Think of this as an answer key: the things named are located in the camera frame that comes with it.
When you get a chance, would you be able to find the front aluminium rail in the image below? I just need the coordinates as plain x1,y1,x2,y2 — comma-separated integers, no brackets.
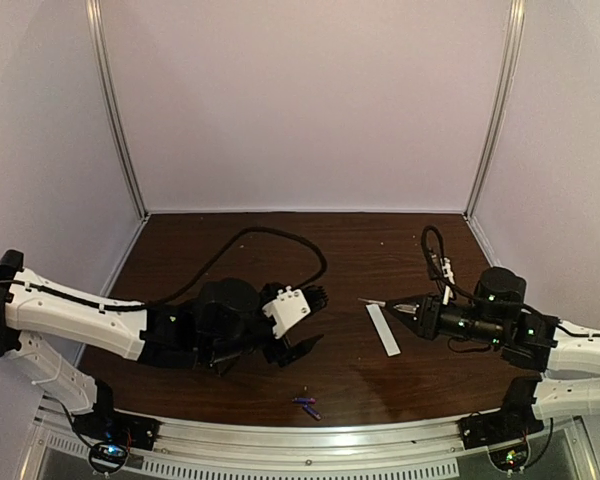
16,408,600,479

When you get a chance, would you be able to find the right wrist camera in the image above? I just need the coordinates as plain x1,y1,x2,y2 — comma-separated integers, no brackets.
429,253,455,305

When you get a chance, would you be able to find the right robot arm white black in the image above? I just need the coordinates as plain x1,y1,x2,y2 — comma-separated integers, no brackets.
380,267,600,420

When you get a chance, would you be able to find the clear handle screwdriver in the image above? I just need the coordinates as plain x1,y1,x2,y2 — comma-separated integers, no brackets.
358,297,416,314

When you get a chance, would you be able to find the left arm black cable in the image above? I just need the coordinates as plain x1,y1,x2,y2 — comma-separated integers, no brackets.
144,227,329,306

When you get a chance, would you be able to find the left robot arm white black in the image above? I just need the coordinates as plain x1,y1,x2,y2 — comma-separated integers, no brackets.
0,250,328,417

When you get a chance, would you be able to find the white battery cover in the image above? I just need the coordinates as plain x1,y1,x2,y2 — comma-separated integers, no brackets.
366,304,401,357

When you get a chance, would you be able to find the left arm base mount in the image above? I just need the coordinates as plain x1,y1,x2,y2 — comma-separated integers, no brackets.
73,388,161,451

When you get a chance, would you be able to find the aluminium frame post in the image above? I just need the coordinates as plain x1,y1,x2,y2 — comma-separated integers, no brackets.
464,0,526,221
85,0,149,221

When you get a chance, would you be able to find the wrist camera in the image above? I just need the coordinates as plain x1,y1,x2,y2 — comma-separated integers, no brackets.
429,253,455,305
262,286,311,339

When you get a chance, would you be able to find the left aluminium frame post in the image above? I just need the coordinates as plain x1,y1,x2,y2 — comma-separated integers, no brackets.
85,0,149,221

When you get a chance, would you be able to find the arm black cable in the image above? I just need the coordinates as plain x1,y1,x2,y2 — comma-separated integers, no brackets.
144,227,329,306
420,225,481,304

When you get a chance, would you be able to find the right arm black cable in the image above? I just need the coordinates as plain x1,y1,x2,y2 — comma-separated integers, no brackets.
420,225,481,304

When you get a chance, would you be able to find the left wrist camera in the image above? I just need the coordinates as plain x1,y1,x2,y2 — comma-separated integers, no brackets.
262,286,311,339

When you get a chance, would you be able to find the right aluminium frame post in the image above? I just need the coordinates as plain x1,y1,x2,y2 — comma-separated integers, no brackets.
464,0,526,221

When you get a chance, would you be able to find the purple battery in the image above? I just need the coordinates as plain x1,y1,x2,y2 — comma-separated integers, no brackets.
302,404,322,421
292,397,316,405

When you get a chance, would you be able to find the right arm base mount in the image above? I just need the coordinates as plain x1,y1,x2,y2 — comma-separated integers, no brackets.
457,387,544,450

